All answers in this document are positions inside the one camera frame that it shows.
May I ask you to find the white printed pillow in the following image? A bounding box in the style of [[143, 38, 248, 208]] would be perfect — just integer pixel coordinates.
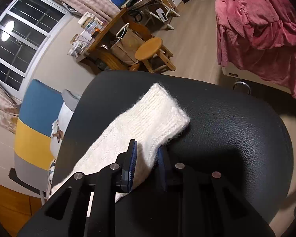
[[50, 102, 74, 159]]

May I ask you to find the grey patterned pillow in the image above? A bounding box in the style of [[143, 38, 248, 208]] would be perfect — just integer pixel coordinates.
[[61, 89, 81, 112]]

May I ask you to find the white knitted sweater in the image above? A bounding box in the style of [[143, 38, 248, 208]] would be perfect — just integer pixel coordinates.
[[50, 82, 191, 203]]

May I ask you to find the grey yellow blue headboard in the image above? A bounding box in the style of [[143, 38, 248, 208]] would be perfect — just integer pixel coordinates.
[[9, 79, 63, 195]]

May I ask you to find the pink red bedspread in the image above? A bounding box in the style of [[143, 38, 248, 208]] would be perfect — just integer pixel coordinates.
[[215, 0, 296, 98]]

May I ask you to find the white framed window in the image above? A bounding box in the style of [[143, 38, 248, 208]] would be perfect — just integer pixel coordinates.
[[0, 0, 71, 100]]

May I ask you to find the brown bag white handle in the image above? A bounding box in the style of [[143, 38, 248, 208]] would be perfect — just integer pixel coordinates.
[[110, 23, 144, 66]]

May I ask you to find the wooden desk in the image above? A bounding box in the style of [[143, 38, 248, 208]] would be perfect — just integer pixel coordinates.
[[76, 8, 152, 75]]

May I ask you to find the round wooden stool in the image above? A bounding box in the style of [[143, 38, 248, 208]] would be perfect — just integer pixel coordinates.
[[135, 37, 176, 73]]

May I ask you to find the black leather table pad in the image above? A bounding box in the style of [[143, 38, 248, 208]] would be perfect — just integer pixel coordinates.
[[54, 71, 294, 236]]

